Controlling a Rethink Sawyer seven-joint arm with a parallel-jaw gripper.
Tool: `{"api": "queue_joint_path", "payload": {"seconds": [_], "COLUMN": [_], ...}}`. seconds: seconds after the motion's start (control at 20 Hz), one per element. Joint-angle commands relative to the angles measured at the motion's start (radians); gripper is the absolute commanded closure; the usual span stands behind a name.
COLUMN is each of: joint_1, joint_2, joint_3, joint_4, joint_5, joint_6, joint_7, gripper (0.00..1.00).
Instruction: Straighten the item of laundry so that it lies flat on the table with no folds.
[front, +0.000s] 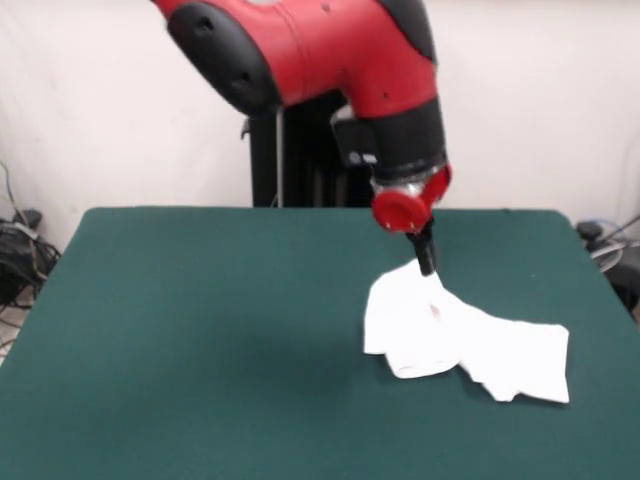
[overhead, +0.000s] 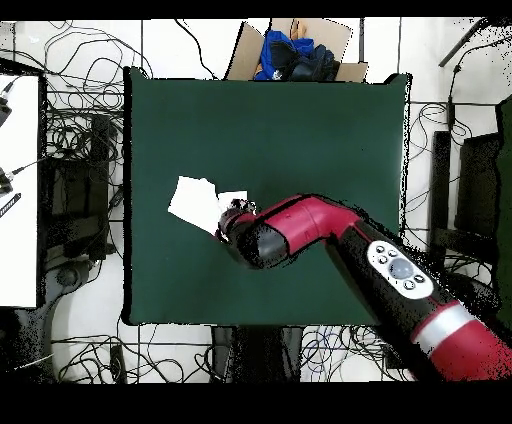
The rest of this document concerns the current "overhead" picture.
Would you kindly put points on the blue garment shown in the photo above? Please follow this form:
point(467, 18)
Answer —
point(276, 38)

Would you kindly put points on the brown cardboard box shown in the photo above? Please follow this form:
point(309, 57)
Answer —
point(244, 56)

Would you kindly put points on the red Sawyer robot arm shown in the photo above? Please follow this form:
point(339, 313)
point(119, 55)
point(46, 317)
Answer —
point(320, 224)

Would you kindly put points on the dark navy garment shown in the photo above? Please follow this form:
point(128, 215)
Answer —
point(316, 64)

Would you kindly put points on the black device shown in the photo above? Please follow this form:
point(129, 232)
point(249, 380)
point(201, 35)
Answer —
point(4, 184)
point(4, 110)

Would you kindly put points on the white desk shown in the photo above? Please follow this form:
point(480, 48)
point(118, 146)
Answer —
point(20, 240)

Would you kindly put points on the white towel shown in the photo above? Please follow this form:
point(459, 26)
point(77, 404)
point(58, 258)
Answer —
point(196, 200)

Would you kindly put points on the black rod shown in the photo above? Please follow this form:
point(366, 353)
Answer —
point(464, 42)

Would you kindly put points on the black labelled bar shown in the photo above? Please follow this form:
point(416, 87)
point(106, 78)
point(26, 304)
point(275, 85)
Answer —
point(10, 204)

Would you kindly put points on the black power strip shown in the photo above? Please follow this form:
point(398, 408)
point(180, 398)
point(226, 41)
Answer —
point(118, 364)

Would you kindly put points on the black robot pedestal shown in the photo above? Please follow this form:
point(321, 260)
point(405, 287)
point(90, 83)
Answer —
point(256, 352)

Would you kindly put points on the dark green table cloth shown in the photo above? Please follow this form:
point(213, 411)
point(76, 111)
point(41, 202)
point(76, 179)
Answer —
point(200, 140)

